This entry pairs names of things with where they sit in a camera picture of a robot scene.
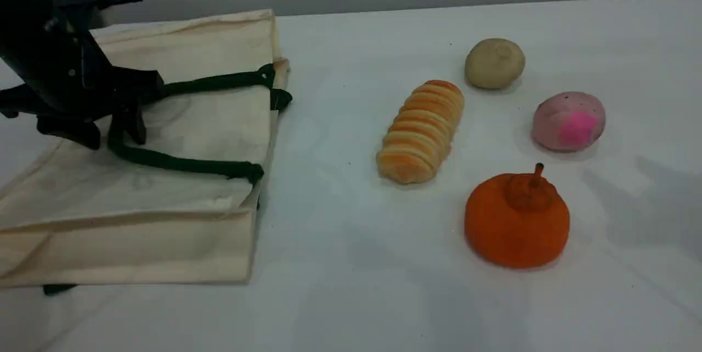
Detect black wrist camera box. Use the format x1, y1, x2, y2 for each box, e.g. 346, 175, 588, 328
52, 0, 113, 15

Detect round beige bun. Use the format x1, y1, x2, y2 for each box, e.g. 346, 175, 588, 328
465, 38, 526, 90

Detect orange pumpkin shaped bread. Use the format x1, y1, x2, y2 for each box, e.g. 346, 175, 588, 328
464, 163, 571, 270

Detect white canvas bag green handles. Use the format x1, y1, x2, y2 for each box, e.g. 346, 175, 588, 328
0, 9, 294, 296

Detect long ridged orange bread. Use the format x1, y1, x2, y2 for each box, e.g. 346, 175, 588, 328
376, 80, 466, 185

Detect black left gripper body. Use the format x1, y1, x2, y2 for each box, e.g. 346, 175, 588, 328
0, 12, 118, 151

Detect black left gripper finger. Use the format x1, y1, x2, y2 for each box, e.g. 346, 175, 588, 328
112, 69, 165, 105
123, 103, 148, 146

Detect pink round toy fruit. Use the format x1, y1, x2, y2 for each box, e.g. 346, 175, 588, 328
531, 91, 607, 152

